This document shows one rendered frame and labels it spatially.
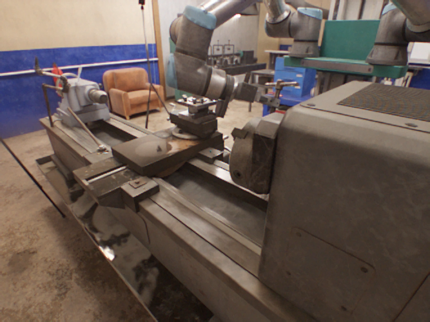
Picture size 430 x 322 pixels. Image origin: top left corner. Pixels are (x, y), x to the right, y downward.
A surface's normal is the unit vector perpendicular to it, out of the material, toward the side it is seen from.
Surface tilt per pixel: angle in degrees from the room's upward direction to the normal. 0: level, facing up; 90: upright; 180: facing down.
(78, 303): 0
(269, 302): 0
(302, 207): 90
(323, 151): 90
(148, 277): 0
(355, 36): 90
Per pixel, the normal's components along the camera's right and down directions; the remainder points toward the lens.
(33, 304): 0.00, -0.88
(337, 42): -0.74, 0.32
